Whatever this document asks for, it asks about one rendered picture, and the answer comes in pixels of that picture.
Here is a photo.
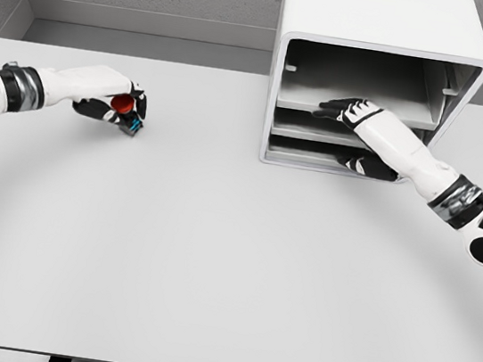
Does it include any red button load switch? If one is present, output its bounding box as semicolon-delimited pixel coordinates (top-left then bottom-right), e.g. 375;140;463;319
105;92;149;138

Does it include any white cabinet drawer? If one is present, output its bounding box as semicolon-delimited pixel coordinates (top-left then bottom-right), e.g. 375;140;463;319
269;105;427;159
264;133;405;181
275;77;444;132

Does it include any white tabletop storage cabinet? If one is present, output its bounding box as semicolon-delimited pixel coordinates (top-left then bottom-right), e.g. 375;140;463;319
258;0;483;195

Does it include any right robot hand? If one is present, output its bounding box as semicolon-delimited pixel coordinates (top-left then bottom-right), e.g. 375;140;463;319
304;92;421;185

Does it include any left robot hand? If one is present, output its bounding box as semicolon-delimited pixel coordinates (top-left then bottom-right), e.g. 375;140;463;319
69;62;153;131

